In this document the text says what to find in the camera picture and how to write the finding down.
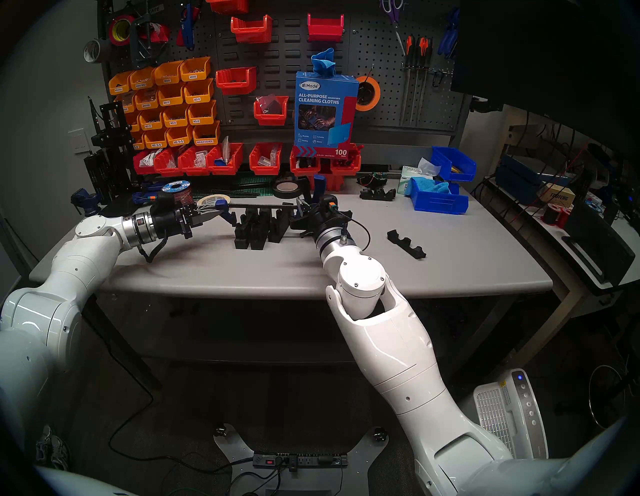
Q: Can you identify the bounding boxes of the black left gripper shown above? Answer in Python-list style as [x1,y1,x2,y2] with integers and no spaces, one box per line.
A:
[151,204,225,241]

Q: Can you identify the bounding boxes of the grey sneaker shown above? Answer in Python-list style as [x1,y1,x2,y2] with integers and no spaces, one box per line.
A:
[36,426,71,473]

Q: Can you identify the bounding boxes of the black flat device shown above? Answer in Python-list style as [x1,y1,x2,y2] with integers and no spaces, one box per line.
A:
[562,200,636,286]

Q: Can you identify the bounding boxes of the red tape dispenser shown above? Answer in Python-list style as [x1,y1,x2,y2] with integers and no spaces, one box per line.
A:
[137,22,170,43]

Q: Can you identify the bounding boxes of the stacked red storage bins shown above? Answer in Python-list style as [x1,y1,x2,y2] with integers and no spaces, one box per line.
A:
[303,172,348,192]

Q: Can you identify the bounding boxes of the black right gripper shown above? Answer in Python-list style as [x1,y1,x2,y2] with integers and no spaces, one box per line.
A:
[290,197,346,240]

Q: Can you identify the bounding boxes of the orange tape roll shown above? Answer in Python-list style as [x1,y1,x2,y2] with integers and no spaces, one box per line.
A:
[355,75,381,112]

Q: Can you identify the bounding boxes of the black 3D printed piece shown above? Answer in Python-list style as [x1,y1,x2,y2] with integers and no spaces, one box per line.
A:
[234,209,271,251]
[268,207,292,244]

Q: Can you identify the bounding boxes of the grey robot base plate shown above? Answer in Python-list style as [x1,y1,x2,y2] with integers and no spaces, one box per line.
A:
[214,424,390,496]

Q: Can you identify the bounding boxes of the blue cloth in box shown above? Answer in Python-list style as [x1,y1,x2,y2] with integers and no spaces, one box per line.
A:
[311,48,336,78]

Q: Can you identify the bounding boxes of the blue cleaning cloths box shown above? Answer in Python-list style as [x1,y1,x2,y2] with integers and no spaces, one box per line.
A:
[294,71,359,159]

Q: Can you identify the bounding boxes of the red wire spool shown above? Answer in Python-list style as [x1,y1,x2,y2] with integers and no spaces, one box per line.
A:
[161,180,194,206]

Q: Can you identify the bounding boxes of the red thread spool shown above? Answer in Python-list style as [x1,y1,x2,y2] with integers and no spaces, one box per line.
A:
[542,202,571,228]

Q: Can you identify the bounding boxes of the black tape roll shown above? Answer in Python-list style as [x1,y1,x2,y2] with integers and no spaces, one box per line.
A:
[272,177,304,200]

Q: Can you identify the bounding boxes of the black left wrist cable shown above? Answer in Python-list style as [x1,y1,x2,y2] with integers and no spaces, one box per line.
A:
[137,234,169,264]

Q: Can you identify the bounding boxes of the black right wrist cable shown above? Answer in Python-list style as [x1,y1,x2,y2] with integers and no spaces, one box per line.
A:
[339,210,372,252]

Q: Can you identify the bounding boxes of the black tool stand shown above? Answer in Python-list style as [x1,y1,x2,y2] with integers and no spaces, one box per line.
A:
[84,97,136,201]

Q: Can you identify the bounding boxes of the green white tissue box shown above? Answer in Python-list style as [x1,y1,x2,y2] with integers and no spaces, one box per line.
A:
[398,157,442,197]

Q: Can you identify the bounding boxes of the black floor cable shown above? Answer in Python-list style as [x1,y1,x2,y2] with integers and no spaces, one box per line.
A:
[107,345,256,476]

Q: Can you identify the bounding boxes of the blue bench vise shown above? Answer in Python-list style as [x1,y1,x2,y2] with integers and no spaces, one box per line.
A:
[70,188,103,217]

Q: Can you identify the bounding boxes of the blue cloth in bin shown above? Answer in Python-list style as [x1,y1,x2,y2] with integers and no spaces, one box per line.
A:
[413,177,451,196]

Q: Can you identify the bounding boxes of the green cutting mat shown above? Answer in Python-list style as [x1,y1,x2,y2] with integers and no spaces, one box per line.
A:
[192,172,281,197]

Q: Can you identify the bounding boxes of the purple handled scissors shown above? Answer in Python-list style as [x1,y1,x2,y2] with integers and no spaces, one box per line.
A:
[380,0,405,56]

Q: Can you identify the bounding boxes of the black power strip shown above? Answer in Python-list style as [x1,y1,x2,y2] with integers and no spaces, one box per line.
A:
[252,451,349,469]

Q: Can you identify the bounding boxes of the white side desk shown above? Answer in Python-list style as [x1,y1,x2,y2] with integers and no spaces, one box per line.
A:
[482,175,640,373]

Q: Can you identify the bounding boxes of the blue hand clamp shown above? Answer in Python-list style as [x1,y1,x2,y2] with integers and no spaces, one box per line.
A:
[132,181,166,203]

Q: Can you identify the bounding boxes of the blue handled pliers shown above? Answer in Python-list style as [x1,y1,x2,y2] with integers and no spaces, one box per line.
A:
[438,7,460,60]

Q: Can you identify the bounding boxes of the black printed notched bracket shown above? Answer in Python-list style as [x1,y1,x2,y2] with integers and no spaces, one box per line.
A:
[387,229,427,260]

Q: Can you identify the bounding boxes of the red yellow tape roll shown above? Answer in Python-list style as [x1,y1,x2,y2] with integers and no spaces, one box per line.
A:
[108,15,136,47]

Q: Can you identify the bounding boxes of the large black monitor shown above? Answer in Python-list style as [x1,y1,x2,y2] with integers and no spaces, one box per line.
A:
[450,0,640,156]

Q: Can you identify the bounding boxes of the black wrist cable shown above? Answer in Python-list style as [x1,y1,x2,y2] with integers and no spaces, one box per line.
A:
[339,210,372,252]
[137,234,169,264]

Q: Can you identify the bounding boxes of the blue plastic storage bin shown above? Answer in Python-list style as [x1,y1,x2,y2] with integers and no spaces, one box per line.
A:
[431,146,477,183]
[410,177,470,216]

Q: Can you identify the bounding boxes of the white air purifier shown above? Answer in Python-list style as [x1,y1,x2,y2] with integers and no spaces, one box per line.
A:
[474,368,549,460]

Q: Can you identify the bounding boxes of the orange black screwdriver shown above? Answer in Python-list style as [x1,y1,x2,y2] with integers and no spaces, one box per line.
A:
[424,37,434,116]

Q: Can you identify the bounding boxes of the blue equipment case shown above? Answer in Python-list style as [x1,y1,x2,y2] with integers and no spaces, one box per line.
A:
[495,154,571,205]

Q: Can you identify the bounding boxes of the dark grey pegboard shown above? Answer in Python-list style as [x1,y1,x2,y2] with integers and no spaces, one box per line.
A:
[100,0,473,148]

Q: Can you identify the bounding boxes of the blue black bar clamp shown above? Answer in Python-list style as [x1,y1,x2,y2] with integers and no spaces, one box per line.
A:
[215,174,328,227]

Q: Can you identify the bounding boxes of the small cardboard box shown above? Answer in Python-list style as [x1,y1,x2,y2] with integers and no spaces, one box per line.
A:
[537,182,576,208]

